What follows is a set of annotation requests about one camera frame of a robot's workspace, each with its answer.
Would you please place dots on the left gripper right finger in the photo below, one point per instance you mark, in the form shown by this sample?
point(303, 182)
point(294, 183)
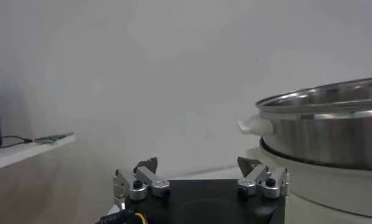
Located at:
point(258, 178)

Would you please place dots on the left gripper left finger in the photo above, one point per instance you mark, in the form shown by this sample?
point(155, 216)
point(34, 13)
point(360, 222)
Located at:
point(128, 182)

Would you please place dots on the steel perforated steamer basket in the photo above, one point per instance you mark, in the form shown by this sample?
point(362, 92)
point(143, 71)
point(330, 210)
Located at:
point(325, 140)

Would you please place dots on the green grey flat tool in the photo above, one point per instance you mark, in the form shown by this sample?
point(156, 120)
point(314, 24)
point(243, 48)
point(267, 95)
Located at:
point(51, 138)

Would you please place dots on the white side table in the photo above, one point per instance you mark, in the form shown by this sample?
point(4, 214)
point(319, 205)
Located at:
point(18, 152)

